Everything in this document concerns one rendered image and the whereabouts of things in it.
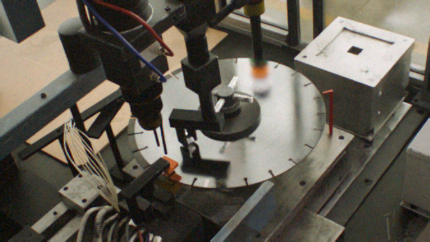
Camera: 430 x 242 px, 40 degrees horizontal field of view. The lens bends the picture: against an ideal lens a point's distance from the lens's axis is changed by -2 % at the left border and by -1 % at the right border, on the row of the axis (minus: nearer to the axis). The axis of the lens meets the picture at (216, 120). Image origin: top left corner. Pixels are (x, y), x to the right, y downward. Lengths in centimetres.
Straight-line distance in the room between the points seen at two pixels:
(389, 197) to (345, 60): 28
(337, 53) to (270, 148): 35
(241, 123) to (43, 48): 85
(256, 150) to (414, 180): 29
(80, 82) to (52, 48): 67
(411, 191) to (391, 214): 6
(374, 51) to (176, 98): 42
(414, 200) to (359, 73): 26
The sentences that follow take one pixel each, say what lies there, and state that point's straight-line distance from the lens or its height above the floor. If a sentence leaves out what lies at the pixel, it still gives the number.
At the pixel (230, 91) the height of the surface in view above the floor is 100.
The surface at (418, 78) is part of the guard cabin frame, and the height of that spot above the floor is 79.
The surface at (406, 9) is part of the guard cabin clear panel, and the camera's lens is 130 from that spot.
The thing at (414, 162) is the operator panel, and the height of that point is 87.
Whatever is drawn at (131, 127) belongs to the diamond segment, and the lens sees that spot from 104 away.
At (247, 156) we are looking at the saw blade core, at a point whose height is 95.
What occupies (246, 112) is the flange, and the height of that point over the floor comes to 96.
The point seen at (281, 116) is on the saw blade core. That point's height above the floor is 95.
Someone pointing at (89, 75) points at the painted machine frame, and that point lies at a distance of 104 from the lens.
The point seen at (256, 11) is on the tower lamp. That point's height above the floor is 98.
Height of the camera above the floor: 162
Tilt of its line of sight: 41 degrees down
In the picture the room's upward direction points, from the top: 9 degrees counter-clockwise
